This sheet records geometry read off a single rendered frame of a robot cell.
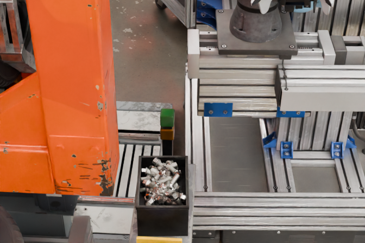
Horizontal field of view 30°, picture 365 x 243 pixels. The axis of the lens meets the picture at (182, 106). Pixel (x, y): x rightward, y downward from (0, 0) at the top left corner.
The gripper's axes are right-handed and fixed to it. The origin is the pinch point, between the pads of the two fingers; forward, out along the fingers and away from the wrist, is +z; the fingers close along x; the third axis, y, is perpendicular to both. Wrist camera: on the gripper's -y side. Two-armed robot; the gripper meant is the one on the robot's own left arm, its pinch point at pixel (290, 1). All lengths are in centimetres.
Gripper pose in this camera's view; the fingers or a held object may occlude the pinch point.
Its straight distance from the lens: 130.6
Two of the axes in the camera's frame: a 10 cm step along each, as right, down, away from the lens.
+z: -2.5, 6.0, -7.6
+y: 1.2, 8.0, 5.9
